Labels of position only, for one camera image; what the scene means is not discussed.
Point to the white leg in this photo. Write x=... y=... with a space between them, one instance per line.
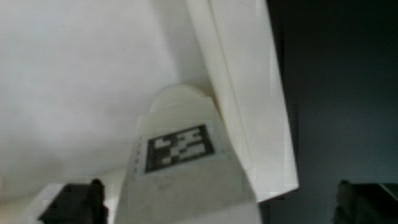
x=186 y=186

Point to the white square tabletop part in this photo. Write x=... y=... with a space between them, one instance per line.
x=93 y=54

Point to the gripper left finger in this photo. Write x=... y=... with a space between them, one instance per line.
x=68 y=204

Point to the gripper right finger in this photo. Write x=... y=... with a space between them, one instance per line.
x=367 y=203

